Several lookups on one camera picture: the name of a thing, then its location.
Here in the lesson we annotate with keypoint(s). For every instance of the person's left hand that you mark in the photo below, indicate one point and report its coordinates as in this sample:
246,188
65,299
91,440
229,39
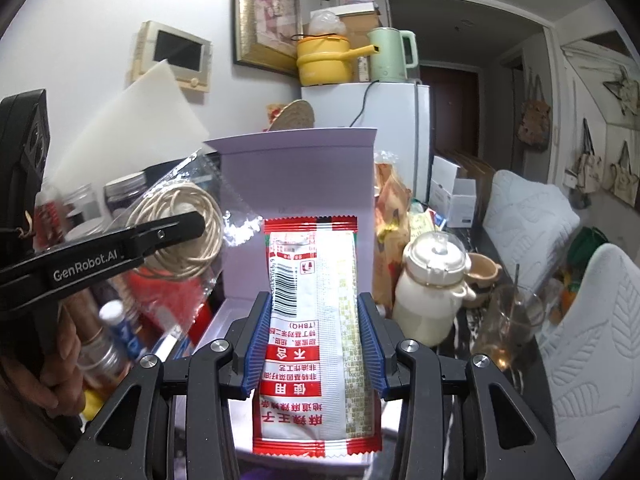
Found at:
55,385

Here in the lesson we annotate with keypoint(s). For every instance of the brown patterned tote bag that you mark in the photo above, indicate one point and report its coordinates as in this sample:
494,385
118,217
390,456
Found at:
534,122

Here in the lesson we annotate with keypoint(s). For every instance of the yellow pot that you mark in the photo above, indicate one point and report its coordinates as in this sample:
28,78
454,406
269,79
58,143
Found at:
325,62

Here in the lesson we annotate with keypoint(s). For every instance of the purple gift box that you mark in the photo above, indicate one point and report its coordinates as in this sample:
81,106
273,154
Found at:
300,180

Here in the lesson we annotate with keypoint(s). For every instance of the cream thermos jug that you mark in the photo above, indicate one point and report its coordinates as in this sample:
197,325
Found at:
430,290

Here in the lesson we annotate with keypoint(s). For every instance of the white plastic board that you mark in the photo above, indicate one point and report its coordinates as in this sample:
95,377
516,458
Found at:
125,125

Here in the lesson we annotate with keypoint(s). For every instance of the glass cup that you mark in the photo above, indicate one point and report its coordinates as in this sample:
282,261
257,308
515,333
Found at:
510,330

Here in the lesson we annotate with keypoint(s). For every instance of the dark brown door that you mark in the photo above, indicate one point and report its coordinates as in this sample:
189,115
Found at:
450,110

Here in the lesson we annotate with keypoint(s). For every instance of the grey lid jar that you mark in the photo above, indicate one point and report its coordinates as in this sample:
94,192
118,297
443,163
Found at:
125,195

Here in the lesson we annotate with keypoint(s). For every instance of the green bag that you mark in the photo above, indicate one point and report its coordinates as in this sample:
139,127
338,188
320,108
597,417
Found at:
587,245

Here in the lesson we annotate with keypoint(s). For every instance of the white leaf-pattern chair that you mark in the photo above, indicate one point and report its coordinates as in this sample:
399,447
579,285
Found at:
530,220
600,360

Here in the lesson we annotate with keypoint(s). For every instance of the star wall decoration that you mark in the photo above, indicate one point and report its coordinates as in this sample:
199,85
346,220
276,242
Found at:
622,90

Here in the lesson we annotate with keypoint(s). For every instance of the clear plastic bag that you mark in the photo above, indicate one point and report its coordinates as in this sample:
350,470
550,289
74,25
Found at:
326,24

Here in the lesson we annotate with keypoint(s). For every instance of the brown ceramic cup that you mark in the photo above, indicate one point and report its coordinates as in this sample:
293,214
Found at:
484,272

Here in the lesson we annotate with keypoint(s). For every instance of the red white snack packet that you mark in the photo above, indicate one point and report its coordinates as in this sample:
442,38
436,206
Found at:
315,320

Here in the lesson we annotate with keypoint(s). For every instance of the white carton box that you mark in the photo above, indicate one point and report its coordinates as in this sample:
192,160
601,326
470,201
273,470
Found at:
452,195

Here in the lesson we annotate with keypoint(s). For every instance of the wall intercom panel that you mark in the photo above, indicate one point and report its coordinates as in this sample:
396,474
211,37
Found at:
175,52

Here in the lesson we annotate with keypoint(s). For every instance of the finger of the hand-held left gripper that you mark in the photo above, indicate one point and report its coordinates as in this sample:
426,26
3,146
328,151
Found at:
167,235

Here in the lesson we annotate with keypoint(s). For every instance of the beige canvas tote bag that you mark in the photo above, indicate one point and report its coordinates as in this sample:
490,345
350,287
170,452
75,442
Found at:
590,170
625,180

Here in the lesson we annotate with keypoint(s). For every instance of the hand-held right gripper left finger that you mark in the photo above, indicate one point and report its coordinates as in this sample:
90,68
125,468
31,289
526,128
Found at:
252,347

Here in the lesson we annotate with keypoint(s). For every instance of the white fridge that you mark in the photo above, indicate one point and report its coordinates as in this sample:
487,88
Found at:
395,125

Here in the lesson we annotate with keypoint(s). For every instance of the green electric kettle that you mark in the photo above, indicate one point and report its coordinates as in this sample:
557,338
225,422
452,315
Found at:
390,55

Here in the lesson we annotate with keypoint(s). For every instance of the gold framed picture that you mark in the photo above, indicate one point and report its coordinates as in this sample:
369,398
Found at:
265,10

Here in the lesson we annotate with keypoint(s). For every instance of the woven straw hat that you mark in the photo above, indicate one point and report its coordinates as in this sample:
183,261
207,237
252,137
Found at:
295,116

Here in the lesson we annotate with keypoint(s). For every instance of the cardboard box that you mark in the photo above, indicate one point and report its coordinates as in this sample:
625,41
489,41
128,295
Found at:
362,27

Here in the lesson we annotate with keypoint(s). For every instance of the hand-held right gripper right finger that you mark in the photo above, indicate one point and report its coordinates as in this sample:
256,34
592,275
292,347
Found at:
374,347

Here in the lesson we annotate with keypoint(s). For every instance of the orange snack bag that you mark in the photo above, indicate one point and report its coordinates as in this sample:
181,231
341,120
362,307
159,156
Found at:
392,220

